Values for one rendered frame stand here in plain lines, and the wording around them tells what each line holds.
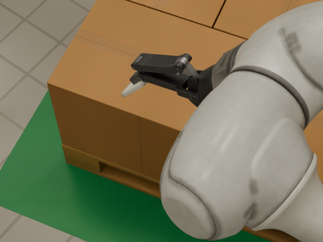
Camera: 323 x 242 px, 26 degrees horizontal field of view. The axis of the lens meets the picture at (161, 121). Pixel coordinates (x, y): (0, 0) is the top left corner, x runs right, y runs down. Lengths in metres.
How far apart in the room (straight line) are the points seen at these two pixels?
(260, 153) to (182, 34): 1.62
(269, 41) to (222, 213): 0.20
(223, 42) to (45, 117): 0.85
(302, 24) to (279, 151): 0.14
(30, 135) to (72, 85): 0.60
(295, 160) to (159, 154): 1.59
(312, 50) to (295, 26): 0.03
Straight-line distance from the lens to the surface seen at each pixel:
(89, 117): 2.25
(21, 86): 2.86
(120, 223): 2.53
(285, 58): 0.73
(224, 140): 0.67
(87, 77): 2.19
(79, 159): 2.57
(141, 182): 2.57
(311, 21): 0.73
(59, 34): 2.99
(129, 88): 1.03
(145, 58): 0.98
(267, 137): 0.68
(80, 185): 2.61
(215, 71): 0.86
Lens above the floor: 2.35
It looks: 60 degrees down
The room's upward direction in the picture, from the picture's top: straight up
